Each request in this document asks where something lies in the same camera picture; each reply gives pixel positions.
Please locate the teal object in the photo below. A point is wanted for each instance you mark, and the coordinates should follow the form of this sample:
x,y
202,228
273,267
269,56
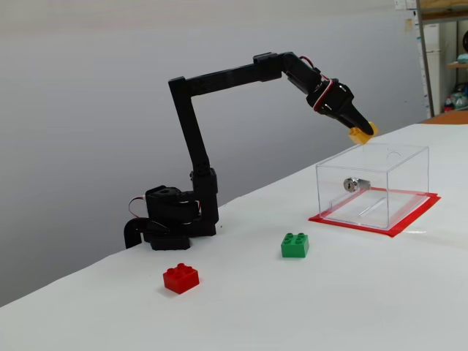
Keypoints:
x,y
463,58

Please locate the brown wooden table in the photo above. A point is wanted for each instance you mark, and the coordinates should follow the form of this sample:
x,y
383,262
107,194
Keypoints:
x,y
453,117

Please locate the metal shelf rack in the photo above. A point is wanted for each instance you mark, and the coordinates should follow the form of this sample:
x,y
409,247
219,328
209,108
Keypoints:
x,y
427,73

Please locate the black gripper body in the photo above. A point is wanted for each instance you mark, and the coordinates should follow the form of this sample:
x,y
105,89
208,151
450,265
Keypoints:
x,y
343,104

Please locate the red capped bottle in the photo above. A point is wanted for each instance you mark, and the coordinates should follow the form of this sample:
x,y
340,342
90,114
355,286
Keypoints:
x,y
449,106

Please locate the black table clamp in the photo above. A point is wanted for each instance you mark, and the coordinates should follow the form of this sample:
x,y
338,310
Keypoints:
x,y
131,234

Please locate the white paper label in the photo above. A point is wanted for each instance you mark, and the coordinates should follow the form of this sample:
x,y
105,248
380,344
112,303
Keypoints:
x,y
400,3

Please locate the yellowish paper note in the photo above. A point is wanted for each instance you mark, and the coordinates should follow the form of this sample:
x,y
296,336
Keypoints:
x,y
408,25

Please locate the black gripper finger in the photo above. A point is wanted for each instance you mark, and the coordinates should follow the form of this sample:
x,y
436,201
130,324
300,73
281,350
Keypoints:
x,y
340,121
356,120

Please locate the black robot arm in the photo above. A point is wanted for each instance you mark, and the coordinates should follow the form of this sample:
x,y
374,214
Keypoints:
x,y
190,120

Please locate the wooden shelf board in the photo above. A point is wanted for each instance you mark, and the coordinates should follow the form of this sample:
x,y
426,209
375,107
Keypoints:
x,y
457,65

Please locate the silver cam lock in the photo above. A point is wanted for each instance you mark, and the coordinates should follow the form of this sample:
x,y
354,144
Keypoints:
x,y
350,185

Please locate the white label strip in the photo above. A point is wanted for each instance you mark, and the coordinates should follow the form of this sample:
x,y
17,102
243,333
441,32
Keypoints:
x,y
417,27

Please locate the green lego brick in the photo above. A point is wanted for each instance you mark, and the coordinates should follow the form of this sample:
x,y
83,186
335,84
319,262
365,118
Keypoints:
x,y
294,246

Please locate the red tape square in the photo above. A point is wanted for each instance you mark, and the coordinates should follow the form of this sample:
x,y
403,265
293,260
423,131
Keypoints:
x,y
351,225

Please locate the clear plastic bag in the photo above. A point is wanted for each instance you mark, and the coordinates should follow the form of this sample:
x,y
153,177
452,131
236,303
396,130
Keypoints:
x,y
461,100

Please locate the red lego brick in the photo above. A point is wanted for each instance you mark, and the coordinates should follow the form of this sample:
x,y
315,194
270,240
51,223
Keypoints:
x,y
181,279

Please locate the transparent plastic box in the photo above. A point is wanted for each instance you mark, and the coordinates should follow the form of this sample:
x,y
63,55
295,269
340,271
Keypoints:
x,y
402,172

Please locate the yellow lego brick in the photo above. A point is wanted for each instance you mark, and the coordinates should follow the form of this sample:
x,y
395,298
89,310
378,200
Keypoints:
x,y
362,139

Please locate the white cabinet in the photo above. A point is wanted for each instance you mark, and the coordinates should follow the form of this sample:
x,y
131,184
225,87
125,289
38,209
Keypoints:
x,y
437,73

